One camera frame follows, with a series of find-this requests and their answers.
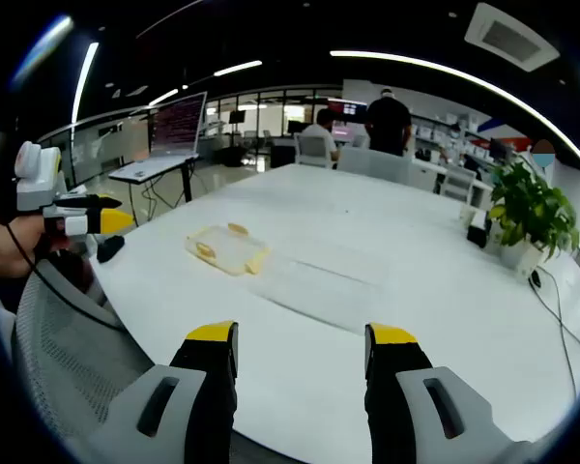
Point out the ceiling air vent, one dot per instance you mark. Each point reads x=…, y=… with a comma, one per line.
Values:
x=512, y=36

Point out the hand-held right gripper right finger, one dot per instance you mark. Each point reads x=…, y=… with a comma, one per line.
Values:
x=415, y=411

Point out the open silver laptop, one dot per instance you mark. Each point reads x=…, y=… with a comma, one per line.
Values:
x=176, y=125

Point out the potted green plant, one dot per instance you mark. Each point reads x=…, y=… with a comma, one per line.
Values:
x=531, y=208

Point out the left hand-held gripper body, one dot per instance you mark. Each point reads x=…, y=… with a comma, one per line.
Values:
x=36, y=179

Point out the black-legged standing desk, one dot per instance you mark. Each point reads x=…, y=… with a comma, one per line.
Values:
x=187, y=186

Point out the grey mesh office chair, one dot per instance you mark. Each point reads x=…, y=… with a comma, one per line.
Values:
x=63, y=357

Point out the small black box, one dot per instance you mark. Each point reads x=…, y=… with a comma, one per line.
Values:
x=476, y=235

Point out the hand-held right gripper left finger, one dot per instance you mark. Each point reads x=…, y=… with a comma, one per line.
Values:
x=174, y=411

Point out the long ceiling light strip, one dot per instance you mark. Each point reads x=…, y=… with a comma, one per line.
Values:
x=464, y=77

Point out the person's left hand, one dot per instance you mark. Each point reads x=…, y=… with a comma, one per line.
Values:
x=31, y=232

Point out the desk monitor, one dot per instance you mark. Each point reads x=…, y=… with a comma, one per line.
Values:
x=345, y=130

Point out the wall monitor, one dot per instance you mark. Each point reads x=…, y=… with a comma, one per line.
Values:
x=348, y=107

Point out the small black object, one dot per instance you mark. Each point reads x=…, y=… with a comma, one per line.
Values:
x=110, y=249

